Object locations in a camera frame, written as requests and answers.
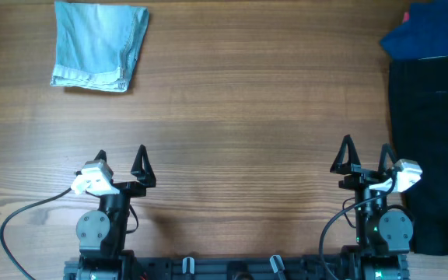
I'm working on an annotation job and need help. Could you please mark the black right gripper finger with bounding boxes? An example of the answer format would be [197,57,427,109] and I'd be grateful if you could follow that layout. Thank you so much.
[330,135,361,173]
[378,143,397,173]

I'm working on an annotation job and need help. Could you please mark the light blue denim shorts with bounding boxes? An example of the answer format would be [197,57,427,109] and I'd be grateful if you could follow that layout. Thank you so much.
[50,2,149,93]

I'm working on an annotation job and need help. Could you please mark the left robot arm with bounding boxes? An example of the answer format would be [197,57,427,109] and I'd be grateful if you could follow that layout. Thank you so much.
[64,145,156,280]

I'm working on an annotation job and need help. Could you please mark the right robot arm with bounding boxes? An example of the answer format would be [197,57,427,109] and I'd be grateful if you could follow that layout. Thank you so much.
[318,135,422,279]

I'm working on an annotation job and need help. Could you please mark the black garment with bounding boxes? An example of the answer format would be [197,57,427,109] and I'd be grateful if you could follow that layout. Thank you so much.
[388,57,448,255]

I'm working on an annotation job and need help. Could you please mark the dark blue cloth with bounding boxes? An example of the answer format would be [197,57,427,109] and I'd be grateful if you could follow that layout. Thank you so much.
[380,1,448,60]

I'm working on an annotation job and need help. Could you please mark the pink cloth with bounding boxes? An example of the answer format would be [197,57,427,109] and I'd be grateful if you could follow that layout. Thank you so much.
[402,12,410,23]

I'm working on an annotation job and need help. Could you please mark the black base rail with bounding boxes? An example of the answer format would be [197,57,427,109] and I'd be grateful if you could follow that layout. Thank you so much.
[62,254,408,280]

